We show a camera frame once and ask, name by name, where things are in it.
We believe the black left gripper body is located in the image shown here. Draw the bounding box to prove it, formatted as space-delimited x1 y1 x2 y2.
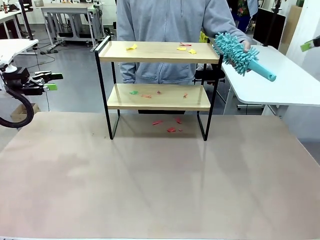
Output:
3 66 45 96

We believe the turquoise microfibre duster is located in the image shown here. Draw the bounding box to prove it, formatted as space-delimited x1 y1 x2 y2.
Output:
213 31 278 83

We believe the person's left forearm grey sleeve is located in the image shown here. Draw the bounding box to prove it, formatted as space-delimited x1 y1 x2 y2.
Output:
224 13 252 45

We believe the person's left hand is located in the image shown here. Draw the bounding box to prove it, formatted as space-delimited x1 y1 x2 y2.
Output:
240 39 253 53

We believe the light wooden panel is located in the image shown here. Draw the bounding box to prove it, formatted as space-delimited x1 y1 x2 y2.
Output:
285 4 304 57

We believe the white height-adjustable desk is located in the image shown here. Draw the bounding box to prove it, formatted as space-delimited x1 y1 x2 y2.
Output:
0 38 40 64

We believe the white rounded side table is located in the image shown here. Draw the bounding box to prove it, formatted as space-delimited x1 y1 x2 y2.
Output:
221 44 320 118

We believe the black computer monitor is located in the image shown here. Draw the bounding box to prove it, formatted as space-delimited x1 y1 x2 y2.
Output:
252 7 287 50

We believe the black metal pole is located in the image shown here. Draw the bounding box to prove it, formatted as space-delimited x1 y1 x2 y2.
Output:
18 0 35 41

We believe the white desk with red items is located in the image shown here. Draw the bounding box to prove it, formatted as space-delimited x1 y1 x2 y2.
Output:
0 9 24 38

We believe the person in floral shirt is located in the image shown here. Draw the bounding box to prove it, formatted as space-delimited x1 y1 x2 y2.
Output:
236 0 259 32

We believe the black office chair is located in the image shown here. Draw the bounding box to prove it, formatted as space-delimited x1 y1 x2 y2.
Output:
192 63 226 86

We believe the person in grey hoodie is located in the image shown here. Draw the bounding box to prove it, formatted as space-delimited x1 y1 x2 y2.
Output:
116 0 253 85

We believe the black corrugated cable hose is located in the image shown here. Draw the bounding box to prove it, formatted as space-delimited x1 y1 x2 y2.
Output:
0 88 35 129

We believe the white frame workbench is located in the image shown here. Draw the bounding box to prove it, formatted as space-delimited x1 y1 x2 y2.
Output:
40 2 98 50

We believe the black frame wooden shelf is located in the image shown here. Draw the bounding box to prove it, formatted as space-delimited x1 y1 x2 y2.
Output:
94 35 224 142

